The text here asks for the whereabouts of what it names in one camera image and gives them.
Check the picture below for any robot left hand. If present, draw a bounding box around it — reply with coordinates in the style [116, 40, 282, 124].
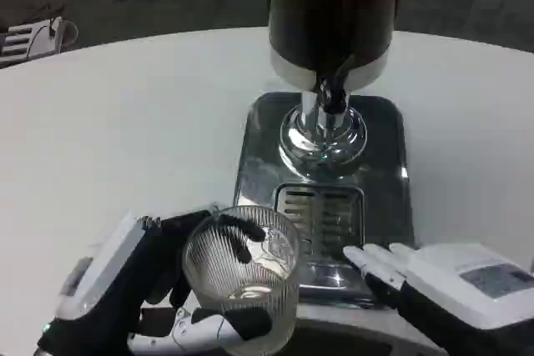
[36, 203, 277, 356]

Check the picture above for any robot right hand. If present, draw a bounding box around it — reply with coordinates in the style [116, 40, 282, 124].
[342, 242, 534, 356]

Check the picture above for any clear ribbed glass cup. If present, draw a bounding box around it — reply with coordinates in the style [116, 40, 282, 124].
[181, 204, 301, 356]

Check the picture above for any steel drip tray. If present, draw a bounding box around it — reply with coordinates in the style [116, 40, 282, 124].
[233, 91, 416, 309]

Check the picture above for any white slatted chair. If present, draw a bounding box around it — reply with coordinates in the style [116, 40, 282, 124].
[0, 16, 79, 68]

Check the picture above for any dark drink dispenser with tap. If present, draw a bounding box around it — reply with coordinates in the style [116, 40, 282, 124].
[266, 0, 408, 177]

